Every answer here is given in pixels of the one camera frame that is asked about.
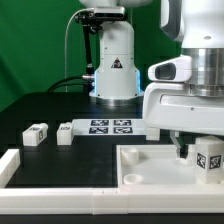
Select white U-shaped fence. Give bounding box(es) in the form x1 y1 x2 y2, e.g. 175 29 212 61
0 149 224 215

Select white cable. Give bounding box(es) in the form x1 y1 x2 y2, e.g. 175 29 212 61
64 8 88 94

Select white square tabletop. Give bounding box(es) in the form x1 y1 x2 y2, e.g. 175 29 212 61
117 145 224 195

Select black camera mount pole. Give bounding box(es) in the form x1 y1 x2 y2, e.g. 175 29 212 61
75 10 101 92

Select grey camera on mount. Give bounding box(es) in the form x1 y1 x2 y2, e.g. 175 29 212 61
93 6 125 21

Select black cables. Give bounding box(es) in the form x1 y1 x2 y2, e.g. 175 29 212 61
45 75 91 94

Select white marker base plate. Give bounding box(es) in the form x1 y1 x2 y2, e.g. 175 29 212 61
72 119 146 136

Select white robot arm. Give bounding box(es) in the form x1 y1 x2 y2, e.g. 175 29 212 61
142 0 224 156

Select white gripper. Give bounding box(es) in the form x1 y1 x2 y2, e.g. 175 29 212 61
142 56 224 158

